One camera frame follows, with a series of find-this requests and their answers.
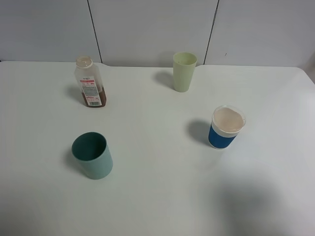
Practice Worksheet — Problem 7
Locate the teal plastic cup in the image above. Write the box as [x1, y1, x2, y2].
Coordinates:
[71, 132, 113, 179]

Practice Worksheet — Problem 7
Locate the blue banded glass cup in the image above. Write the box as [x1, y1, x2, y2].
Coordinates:
[208, 105, 246, 149]

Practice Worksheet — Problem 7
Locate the clear plastic drink bottle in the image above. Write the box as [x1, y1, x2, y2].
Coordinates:
[74, 56, 107, 108]

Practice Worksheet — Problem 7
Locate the light green plastic cup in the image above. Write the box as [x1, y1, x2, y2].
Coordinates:
[173, 52, 197, 92]

